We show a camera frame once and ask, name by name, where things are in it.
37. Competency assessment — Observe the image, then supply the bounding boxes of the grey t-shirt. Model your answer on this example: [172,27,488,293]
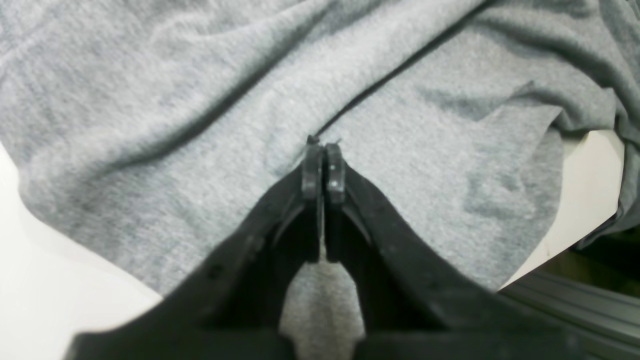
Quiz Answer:
[0,0,640,360]

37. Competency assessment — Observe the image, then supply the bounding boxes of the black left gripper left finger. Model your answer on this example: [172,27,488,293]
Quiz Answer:
[65,136,323,360]

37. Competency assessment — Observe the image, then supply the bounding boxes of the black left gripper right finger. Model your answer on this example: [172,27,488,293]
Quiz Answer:
[325,143,592,360]

